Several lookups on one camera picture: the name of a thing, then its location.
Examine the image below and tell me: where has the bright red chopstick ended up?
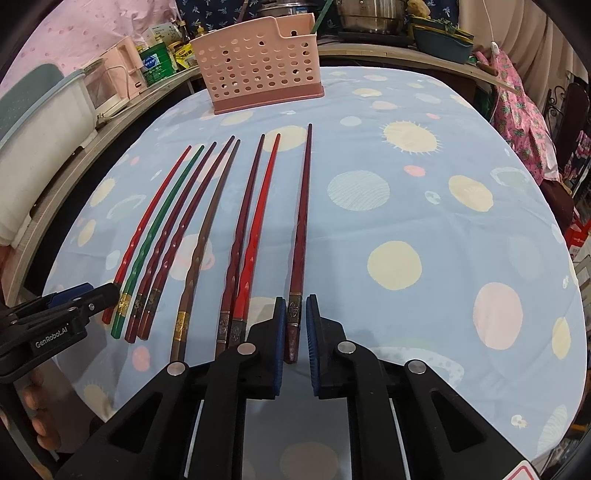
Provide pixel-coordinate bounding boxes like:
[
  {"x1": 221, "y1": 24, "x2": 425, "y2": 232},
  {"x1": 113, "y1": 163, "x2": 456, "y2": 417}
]
[{"x1": 230, "y1": 133, "x2": 282, "y2": 346}]

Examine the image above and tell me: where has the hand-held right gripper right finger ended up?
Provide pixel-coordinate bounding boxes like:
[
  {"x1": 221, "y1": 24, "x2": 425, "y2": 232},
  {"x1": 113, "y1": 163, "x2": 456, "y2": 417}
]
[{"x1": 305, "y1": 296, "x2": 528, "y2": 480}]

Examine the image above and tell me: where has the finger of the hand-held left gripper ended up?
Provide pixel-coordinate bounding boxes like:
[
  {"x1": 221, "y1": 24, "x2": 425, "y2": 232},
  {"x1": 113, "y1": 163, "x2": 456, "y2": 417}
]
[
  {"x1": 0, "y1": 282, "x2": 122, "y2": 334},
  {"x1": 47, "y1": 282, "x2": 96, "y2": 308}
]

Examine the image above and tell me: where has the large steel pot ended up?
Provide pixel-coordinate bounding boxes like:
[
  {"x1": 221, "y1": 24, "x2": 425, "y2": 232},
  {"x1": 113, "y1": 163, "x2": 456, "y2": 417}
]
[{"x1": 335, "y1": 0, "x2": 410, "y2": 36}]

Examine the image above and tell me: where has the pink kettle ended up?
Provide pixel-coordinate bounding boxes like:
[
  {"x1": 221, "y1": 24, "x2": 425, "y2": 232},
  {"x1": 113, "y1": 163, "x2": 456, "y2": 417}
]
[{"x1": 110, "y1": 38, "x2": 142, "y2": 99}]

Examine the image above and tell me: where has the white clear juicer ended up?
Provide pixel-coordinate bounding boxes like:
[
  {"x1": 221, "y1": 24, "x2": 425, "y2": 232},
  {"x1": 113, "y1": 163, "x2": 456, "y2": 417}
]
[{"x1": 84, "y1": 59, "x2": 131, "y2": 120}]

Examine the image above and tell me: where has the brown chopstick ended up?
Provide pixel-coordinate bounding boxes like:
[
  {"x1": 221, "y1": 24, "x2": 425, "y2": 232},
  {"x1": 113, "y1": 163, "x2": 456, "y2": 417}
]
[{"x1": 169, "y1": 139, "x2": 242, "y2": 364}]

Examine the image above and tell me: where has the steel cooker pot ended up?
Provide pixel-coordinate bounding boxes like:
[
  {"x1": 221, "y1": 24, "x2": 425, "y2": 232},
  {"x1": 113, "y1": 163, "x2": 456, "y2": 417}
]
[{"x1": 256, "y1": 0, "x2": 319, "y2": 22}]

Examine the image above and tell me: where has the green chopstick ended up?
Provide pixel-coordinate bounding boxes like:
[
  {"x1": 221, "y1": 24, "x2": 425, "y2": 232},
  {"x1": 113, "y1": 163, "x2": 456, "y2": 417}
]
[{"x1": 112, "y1": 146, "x2": 205, "y2": 339}]

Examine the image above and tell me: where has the pink floral cloth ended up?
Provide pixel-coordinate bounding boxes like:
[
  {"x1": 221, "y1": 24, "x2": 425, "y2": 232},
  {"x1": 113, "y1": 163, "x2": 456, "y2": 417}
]
[{"x1": 489, "y1": 48, "x2": 562, "y2": 179}]

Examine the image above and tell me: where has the maroon chopstick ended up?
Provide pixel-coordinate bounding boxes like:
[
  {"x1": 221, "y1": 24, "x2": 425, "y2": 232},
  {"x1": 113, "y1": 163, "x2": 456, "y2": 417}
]
[{"x1": 283, "y1": 122, "x2": 314, "y2": 365}]

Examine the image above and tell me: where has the dark red chopstick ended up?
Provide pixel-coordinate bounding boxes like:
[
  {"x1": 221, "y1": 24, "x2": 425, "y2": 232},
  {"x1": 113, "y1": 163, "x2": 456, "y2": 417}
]
[
  {"x1": 215, "y1": 134, "x2": 266, "y2": 358},
  {"x1": 139, "y1": 135, "x2": 236, "y2": 342},
  {"x1": 124, "y1": 141, "x2": 218, "y2": 343}
]

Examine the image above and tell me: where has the blue dotted tablecloth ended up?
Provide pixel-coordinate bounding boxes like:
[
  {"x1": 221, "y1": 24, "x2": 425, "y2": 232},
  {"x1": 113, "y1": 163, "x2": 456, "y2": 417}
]
[{"x1": 44, "y1": 65, "x2": 581, "y2": 480}]

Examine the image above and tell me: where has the white power cord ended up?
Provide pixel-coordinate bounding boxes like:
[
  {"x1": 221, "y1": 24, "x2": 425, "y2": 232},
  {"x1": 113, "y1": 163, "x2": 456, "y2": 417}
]
[{"x1": 95, "y1": 78, "x2": 160, "y2": 129}]

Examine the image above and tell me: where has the white hanging cable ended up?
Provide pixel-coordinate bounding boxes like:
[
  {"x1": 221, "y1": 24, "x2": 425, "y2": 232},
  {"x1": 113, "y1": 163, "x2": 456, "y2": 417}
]
[{"x1": 480, "y1": 0, "x2": 503, "y2": 112}]

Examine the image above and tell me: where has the pink dotted cloth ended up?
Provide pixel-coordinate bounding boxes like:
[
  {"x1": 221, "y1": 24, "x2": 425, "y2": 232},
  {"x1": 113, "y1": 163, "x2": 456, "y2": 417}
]
[{"x1": 9, "y1": 0, "x2": 185, "y2": 85}]

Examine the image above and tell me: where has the black stove tray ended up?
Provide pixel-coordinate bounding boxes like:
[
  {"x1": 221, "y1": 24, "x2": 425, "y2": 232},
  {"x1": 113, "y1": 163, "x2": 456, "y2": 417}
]
[{"x1": 337, "y1": 30, "x2": 416, "y2": 48}]

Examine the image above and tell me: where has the yellow packet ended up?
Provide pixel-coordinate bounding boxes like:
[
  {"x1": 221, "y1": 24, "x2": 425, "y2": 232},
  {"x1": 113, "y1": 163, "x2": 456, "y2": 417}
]
[{"x1": 172, "y1": 44, "x2": 198, "y2": 71}]

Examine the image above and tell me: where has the navy printed cloth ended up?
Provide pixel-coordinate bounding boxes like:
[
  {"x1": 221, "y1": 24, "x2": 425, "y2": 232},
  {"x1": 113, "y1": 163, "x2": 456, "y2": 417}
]
[{"x1": 178, "y1": 0, "x2": 462, "y2": 29}]

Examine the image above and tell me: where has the green detergent bottle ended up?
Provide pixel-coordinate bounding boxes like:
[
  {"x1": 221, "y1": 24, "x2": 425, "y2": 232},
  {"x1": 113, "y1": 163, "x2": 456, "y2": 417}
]
[{"x1": 140, "y1": 42, "x2": 179, "y2": 88}]

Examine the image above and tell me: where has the beige curtain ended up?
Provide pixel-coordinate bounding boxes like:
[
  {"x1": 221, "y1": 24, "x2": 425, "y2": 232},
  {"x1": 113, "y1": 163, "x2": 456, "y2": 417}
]
[{"x1": 462, "y1": 0, "x2": 591, "y2": 95}]

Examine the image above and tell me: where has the person's left hand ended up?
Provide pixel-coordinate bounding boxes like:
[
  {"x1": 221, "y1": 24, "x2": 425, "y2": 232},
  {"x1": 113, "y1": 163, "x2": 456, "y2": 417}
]
[{"x1": 18, "y1": 376, "x2": 58, "y2": 459}]

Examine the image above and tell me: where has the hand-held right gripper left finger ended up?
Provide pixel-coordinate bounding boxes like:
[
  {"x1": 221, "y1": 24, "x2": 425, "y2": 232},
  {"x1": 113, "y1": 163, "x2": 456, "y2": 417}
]
[{"x1": 55, "y1": 296, "x2": 288, "y2": 480}]

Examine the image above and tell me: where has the blue basin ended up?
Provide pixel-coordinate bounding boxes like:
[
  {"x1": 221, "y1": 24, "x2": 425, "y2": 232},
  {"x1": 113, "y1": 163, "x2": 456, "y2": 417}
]
[{"x1": 412, "y1": 18, "x2": 474, "y2": 64}]

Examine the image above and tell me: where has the white storage box blue lid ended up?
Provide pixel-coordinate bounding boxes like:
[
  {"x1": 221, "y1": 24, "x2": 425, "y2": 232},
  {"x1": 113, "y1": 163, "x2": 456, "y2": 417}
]
[{"x1": 0, "y1": 64, "x2": 99, "y2": 246}]

